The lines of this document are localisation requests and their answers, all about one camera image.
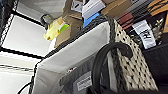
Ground black flat bag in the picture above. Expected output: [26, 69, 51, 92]
[142, 42, 168, 92]

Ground small open cardboard box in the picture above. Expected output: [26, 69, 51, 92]
[63, 0, 84, 15]

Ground yellow green toy bowls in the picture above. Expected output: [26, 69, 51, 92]
[43, 17, 70, 42]

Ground plain brown cardboard box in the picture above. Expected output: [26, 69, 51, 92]
[101, 0, 133, 18]

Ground white tag black print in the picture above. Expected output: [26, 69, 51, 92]
[132, 19, 157, 50]

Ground cardboard box white label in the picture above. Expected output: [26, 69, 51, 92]
[53, 10, 84, 48]

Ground plain white box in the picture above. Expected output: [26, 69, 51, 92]
[81, 0, 107, 19]

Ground light blue box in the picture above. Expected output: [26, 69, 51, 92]
[82, 12, 102, 29]

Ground orange plush toy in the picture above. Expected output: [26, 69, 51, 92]
[148, 0, 168, 16]

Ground black wire shelf rack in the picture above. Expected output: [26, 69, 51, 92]
[0, 0, 168, 73]

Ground red packet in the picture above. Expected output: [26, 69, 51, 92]
[118, 12, 135, 30]

